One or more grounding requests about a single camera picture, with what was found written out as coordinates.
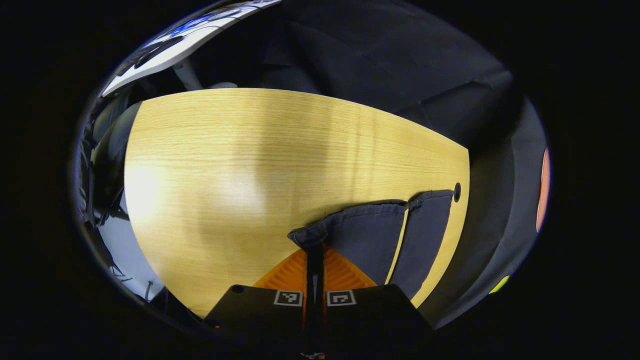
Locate white board with blue print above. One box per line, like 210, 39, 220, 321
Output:
100, 0, 283, 98

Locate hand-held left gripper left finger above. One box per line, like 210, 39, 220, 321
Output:
204, 245, 317, 357

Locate black backdrop cloth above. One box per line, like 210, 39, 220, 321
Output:
190, 0, 552, 331

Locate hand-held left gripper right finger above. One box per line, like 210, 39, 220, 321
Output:
316, 244, 434, 357

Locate grey chair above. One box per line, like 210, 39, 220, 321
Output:
89, 99, 144, 222

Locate dark jeans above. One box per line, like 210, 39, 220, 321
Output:
287, 189, 456, 301

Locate white stand leg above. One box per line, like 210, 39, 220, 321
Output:
172, 60, 239, 91

